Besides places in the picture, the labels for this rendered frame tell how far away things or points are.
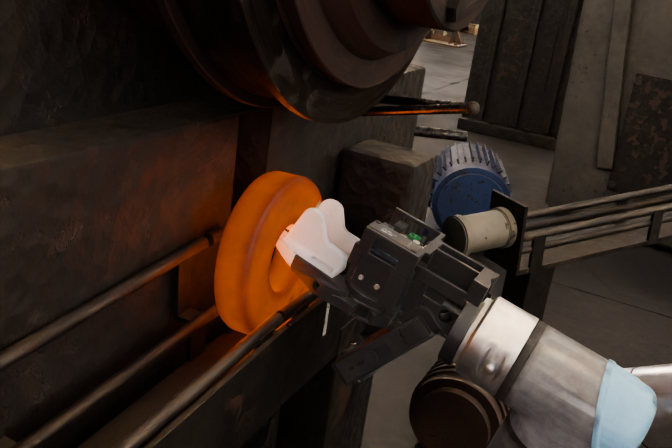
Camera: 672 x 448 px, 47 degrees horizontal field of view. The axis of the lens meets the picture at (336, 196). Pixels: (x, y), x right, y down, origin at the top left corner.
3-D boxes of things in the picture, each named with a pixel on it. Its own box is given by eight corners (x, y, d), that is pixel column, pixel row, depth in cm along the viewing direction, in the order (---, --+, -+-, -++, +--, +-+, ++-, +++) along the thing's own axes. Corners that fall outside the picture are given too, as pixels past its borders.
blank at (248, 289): (240, 357, 76) (269, 368, 74) (193, 266, 64) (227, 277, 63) (307, 237, 84) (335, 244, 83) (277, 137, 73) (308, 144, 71)
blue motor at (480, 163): (420, 248, 284) (436, 159, 273) (421, 201, 338) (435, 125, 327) (503, 262, 282) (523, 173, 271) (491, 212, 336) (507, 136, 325)
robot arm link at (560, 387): (604, 501, 60) (660, 425, 56) (480, 421, 64) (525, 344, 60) (619, 445, 67) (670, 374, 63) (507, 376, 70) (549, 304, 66)
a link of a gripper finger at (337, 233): (300, 173, 74) (382, 220, 71) (280, 225, 76) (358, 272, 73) (284, 179, 71) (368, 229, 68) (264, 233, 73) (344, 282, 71)
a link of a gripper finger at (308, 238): (284, 179, 71) (368, 229, 68) (264, 233, 73) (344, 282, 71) (267, 186, 68) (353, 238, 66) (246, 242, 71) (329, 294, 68)
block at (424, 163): (311, 320, 101) (335, 144, 93) (338, 299, 108) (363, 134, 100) (385, 348, 97) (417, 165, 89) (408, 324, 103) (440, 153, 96)
